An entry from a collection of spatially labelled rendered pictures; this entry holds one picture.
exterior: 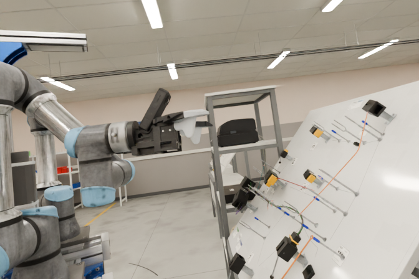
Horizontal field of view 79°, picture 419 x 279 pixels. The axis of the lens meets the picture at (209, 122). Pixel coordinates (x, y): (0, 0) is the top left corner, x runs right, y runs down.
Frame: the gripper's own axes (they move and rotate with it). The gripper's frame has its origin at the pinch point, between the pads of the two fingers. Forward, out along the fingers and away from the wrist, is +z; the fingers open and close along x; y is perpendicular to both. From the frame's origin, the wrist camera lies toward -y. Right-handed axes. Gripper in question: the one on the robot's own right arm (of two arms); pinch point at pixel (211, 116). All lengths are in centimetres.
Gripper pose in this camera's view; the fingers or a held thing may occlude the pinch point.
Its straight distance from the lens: 62.5
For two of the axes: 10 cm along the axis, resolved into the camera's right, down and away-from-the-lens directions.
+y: 1.2, 9.7, -2.0
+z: 9.9, -1.3, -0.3
